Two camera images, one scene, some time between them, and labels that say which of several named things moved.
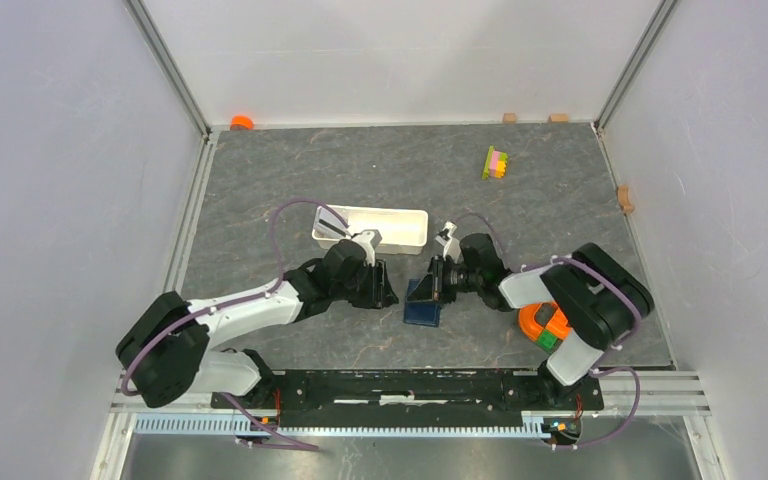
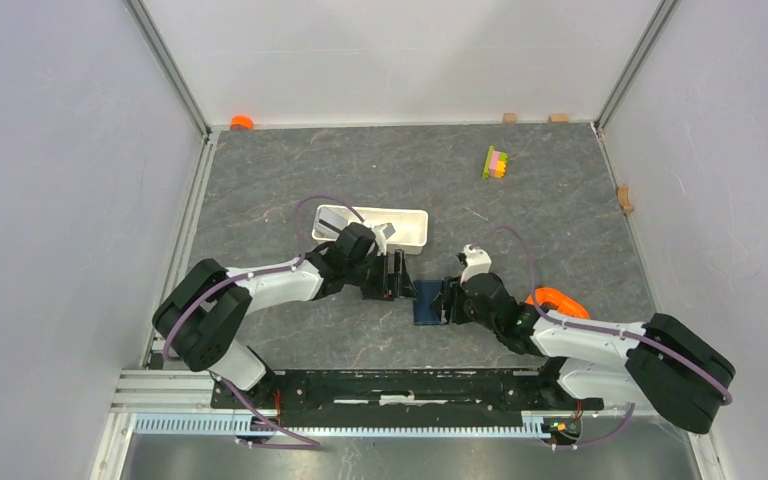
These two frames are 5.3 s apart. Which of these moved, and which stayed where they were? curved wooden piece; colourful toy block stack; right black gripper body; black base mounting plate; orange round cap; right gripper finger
Moved: right gripper finger; right black gripper body
Stayed: orange round cap; black base mounting plate; colourful toy block stack; curved wooden piece
